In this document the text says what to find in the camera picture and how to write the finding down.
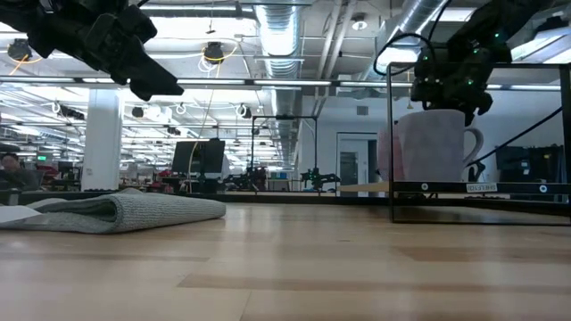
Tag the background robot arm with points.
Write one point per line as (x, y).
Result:
(317, 177)

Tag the grey-blue faceted mug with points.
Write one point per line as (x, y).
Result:
(428, 147)

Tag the dark equipment rack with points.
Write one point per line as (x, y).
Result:
(526, 162)

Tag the purple and cream ribbed mug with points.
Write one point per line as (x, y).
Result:
(389, 153)

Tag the white building column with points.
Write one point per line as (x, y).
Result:
(101, 151)

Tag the round black ceiling speaker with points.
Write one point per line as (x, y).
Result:
(137, 112)

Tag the person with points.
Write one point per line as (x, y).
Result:
(10, 161)

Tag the grey door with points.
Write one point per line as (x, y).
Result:
(357, 165)

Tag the silver ribbed air duct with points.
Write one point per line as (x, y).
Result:
(278, 35)

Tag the black background rig frame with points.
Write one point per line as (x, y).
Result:
(285, 117)

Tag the folded grey towel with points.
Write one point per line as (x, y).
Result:
(134, 214)

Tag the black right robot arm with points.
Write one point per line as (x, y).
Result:
(499, 22)

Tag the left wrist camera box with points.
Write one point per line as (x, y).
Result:
(138, 24)

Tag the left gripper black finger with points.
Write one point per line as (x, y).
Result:
(151, 84)

